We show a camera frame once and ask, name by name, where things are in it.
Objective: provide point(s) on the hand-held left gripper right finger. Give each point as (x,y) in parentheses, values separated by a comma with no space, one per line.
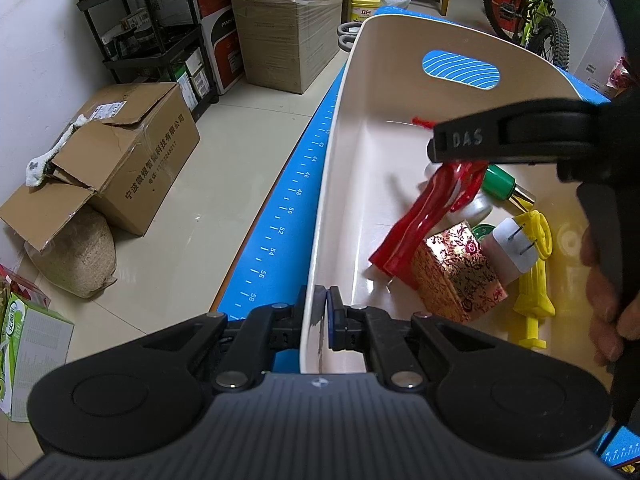
(334,317)

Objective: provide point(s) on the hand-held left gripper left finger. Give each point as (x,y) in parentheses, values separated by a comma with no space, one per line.
(301,310)

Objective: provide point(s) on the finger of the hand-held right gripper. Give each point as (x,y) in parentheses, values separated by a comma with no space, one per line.
(465,140)

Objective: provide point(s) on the green capped bottle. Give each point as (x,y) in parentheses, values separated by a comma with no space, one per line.
(500,182)

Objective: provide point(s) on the red plastic strip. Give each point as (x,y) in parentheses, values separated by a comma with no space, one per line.
(420,225)

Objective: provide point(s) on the beige plastic storage bin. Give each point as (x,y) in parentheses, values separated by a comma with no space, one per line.
(370,160)

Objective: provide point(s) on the red floral brocade box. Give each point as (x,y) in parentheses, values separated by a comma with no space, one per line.
(455,275)

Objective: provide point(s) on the person's right hand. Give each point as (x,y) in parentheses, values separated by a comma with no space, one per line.
(600,310)

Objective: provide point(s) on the red plastic bag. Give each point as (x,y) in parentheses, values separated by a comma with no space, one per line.
(619,74)

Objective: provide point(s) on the blue table mat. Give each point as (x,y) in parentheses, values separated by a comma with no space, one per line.
(285,220)

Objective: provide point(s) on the white chest freezer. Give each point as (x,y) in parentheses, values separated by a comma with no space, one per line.
(595,45)

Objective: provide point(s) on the white power plug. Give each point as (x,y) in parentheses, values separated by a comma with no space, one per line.
(510,250)

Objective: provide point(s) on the green and black bicycle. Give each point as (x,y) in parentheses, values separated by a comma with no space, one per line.
(535,15)

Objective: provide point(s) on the yellow plastic toy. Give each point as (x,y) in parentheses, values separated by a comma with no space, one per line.
(532,295)

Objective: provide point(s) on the taped cardboard box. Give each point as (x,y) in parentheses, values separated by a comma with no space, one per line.
(285,45)

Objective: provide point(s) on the torn cardboard box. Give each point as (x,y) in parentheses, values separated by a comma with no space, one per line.
(140,160)

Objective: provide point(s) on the beige grain sack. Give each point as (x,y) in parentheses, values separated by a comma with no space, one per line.
(80,255)

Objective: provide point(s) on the red and white appliance box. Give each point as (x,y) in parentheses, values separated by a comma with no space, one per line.
(220,35)

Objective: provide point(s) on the green and white box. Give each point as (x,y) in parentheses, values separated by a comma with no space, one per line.
(35,355)

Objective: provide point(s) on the red snack packet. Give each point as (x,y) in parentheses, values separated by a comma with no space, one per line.
(20,287)

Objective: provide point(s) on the black shelf rack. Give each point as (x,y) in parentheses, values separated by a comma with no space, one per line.
(145,45)

